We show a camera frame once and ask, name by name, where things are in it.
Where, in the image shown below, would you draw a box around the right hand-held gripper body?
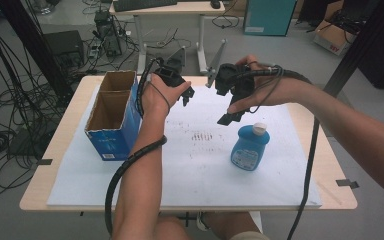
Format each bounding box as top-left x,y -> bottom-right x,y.
205,39 -> 256,105

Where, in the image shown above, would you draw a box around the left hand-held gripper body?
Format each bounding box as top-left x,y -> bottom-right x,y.
153,47 -> 190,89

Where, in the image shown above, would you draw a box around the blue bottle with white cap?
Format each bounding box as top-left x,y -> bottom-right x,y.
230,122 -> 271,172

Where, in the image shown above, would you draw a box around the blue cardboard box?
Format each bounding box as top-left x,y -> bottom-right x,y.
84,69 -> 144,162

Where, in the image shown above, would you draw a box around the person's left hand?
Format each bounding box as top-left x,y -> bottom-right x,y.
141,74 -> 192,118

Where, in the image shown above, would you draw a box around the person's right hand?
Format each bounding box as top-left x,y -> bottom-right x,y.
227,54 -> 303,115

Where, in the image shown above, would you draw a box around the wooden desk with white legs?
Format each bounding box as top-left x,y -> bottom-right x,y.
109,0 -> 227,75

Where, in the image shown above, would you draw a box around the white foam mat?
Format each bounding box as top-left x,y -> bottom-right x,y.
46,84 -> 323,210

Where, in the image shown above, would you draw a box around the teal cabinet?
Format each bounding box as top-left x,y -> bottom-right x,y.
243,0 -> 298,37

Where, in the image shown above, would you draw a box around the black keyboard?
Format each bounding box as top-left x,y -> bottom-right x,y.
113,0 -> 179,13

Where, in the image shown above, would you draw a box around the white power strip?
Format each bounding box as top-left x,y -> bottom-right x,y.
88,42 -> 102,60

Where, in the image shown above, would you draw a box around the person's right leg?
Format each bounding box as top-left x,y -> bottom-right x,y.
206,211 -> 271,240

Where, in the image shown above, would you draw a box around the person's leg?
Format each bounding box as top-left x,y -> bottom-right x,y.
153,214 -> 192,240
206,211 -> 271,240

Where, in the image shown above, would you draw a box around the white shoe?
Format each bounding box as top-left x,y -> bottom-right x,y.
196,211 -> 212,232

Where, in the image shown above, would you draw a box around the brown cardboard box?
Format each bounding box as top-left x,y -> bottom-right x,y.
313,19 -> 358,57

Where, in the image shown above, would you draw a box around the black tape cross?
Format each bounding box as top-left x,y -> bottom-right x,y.
178,211 -> 198,228

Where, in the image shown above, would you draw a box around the white table leg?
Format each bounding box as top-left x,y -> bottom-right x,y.
249,210 -> 264,234

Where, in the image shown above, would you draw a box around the black equipment box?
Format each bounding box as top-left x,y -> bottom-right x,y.
43,30 -> 85,69

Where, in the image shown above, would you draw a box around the beige shorts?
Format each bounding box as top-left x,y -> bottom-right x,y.
229,230 -> 271,240

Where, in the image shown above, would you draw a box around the person's left leg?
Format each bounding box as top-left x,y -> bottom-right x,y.
153,214 -> 192,240

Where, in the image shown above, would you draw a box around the silver metal stand base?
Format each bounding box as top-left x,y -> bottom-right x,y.
33,0 -> 56,16

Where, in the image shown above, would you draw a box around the thin black wire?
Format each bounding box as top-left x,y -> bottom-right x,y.
147,80 -> 172,115
246,60 -> 286,115

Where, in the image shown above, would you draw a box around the black cable loop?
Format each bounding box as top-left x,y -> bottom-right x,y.
211,14 -> 241,30

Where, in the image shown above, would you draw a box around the black smooth gripper cable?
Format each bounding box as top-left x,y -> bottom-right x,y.
244,65 -> 321,240

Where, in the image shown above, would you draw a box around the black metal post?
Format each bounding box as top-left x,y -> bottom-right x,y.
0,0 -> 75,99
323,0 -> 384,98

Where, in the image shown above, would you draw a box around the black floor cable tangle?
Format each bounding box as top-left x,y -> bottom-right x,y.
0,19 -> 64,201

